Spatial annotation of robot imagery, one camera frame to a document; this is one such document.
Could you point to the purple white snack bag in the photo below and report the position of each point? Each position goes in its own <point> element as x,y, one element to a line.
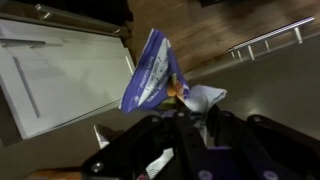
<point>153,76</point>

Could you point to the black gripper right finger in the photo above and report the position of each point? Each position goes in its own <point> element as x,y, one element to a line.
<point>266,146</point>

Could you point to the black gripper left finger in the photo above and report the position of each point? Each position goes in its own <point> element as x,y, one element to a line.
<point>133,153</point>

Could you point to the white lower cabinet door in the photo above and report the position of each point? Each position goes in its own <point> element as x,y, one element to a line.
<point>66,76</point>

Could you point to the white crumpled wrapper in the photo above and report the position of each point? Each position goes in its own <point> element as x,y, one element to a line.
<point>205,96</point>

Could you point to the dark stainless dishwasher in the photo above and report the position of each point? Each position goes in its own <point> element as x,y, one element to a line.
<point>83,11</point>

